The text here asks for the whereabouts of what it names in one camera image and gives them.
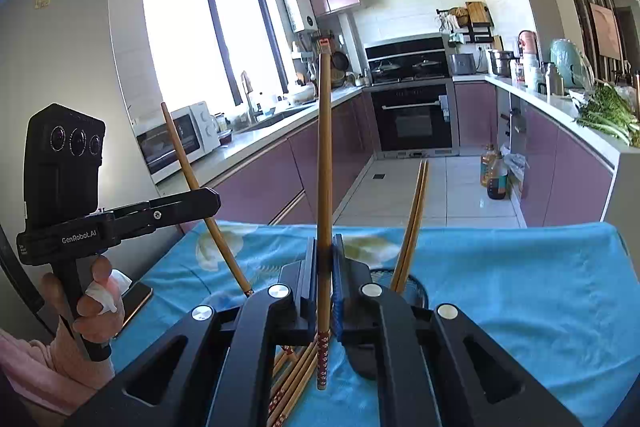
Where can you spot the person's left forearm pink sleeve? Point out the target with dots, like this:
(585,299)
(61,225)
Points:
(45,372)

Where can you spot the bunch of green vegetables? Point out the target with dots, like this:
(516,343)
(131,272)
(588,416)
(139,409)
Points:
(610,117)

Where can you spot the red-patterned bamboo chopstick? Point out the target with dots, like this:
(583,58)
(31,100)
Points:
(325,157)
(421,207)
(185,162)
(414,207)

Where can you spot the bunch of patterned bamboo chopsticks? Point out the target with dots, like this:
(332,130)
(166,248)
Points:
(295,382)

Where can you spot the wooden cutting board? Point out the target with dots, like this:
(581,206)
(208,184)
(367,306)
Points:
(476,13)

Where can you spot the pan with glass lid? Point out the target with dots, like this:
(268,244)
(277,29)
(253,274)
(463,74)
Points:
(384,68)
(426,65)

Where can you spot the clear plastic bag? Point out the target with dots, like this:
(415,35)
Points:
(515,164)

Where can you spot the person's left hand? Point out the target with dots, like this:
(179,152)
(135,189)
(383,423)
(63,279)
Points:
(97,322)

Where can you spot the blue floral tablecloth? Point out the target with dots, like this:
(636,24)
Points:
(500,267)

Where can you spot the black built-in oven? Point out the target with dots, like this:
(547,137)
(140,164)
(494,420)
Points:
(412,117)

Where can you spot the purple lower kitchen cabinets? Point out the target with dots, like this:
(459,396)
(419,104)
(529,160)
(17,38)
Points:
(560,167)
(270,172)

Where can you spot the kitchen window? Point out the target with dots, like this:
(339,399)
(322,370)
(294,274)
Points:
(175,47)

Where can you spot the white pot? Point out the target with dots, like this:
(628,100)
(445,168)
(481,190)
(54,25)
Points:
(301,93)

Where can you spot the yellow cooking oil bottle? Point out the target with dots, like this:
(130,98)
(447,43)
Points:
(486,167)

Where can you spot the framed wall picture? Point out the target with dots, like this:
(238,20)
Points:
(606,31)

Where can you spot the grey refrigerator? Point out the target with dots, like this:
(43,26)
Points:
(60,57)

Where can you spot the pink electric kettle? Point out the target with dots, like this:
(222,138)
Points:
(528,43)

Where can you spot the black wall rack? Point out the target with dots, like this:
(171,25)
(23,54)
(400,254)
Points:
(475,32)

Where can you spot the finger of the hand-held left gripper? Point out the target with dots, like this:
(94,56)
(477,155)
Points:
(170,211)

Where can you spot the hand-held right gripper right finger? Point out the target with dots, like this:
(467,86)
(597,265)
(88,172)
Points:
(337,302)

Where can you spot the black range hood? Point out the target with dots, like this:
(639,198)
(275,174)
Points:
(405,49)

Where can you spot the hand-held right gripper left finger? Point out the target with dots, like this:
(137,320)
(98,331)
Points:
(307,297)

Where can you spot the white water heater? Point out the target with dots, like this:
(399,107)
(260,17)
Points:
(299,9)

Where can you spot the stainless steel stockpot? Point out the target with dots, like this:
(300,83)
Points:
(500,63)

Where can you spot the white tissue wad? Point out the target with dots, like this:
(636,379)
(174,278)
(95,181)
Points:
(102,292)

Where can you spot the hanging frying pan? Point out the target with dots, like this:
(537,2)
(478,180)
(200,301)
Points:
(340,61)

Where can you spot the dark sauce bottle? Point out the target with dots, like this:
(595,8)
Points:
(498,182)

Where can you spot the white microwave oven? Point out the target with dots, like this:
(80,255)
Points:
(200,132)

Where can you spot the metal sink faucet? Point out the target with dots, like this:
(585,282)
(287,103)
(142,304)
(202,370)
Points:
(247,92)

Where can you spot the black mesh utensil holder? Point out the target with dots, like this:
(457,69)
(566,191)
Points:
(417,289)

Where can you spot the smartphone with brown case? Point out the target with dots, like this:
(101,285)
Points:
(136,301)

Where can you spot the yellow sticker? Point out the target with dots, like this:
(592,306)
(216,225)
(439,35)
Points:
(44,0)

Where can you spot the pale green round appliance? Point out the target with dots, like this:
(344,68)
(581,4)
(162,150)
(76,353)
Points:
(567,57)

